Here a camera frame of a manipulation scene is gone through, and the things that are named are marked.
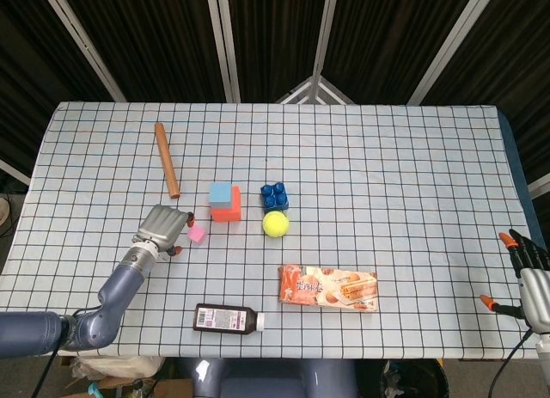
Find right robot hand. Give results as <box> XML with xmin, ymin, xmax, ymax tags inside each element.
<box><xmin>480</xmin><ymin>228</ymin><xmax>550</xmax><ymax>333</ymax></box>

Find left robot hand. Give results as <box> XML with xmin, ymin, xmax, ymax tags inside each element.
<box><xmin>135</xmin><ymin>204</ymin><xmax>197</xmax><ymax>258</ymax></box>

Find small pink foam cube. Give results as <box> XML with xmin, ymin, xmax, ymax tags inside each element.
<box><xmin>186</xmin><ymin>224</ymin><xmax>209</xmax><ymax>246</ymax></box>

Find medium blue foam cube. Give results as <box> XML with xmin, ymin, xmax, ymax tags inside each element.
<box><xmin>208</xmin><ymin>181</ymin><xmax>234</xmax><ymax>211</ymax></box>

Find wooden rolling pin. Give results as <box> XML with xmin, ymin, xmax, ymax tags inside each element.
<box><xmin>154</xmin><ymin>122</ymin><xmax>182</xmax><ymax>199</ymax></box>

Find large orange foam cube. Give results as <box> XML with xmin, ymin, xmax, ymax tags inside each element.
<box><xmin>210</xmin><ymin>185</ymin><xmax>243</xmax><ymax>223</ymax></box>

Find brown bottle white cap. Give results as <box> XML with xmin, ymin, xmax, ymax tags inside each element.
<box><xmin>192</xmin><ymin>303</ymin><xmax>266</xmax><ymax>335</ymax></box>

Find yellow tennis ball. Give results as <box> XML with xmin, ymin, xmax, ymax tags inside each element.
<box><xmin>262</xmin><ymin>211</ymin><xmax>290</xmax><ymax>239</ymax></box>

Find blue studded toy brick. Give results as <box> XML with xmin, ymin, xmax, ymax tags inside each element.
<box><xmin>260</xmin><ymin>181</ymin><xmax>290</xmax><ymax>214</ymax></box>

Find black waste bin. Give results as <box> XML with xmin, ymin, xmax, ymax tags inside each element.
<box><xmin>381</xmin><ymin>358</ymin><xmax>450</xmax><ymax>398</ymax></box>

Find clear plastic bag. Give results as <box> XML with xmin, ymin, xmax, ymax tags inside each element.
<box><xmin>69</xmin><ymin>355</ymin><xmax>167</xmax><ymax>381</ymax></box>

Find orange egg roll box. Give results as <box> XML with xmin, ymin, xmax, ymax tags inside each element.
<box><xmin>278</xmin><ymin>263</ymin><xmax>380</xmax><ymax>314</ymax></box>

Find light blue checkered tablecloth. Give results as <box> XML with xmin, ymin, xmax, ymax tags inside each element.
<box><xmin>0</xmin><ymin>100</ymin><xmax>536</xmax><ymax>359</ymax></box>

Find grey-blue robot torso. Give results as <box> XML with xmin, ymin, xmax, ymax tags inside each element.
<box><xmin>191</xmin><ymin>357</ymin><xmax>360</xmax><ymax>398</ymax></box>

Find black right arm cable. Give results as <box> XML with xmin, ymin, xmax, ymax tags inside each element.
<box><xmin>489</xmin><ymin>328</ymin><xmax>534</xmax><ymax>398</ymax></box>

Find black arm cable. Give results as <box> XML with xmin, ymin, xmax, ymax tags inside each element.
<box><xmin>489</xmin><ymin>328</ymin><xmax>534</xmax><ymax>398</ymax></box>
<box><xmin>39</xmin><ymin>308</ymin><xmax>87</xmax><ymax>398</ymax></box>

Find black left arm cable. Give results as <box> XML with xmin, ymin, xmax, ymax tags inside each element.
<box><xmin>39</xmin><ymin>308</ymin><xmax>87</xmax><ymax>398</ymax></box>

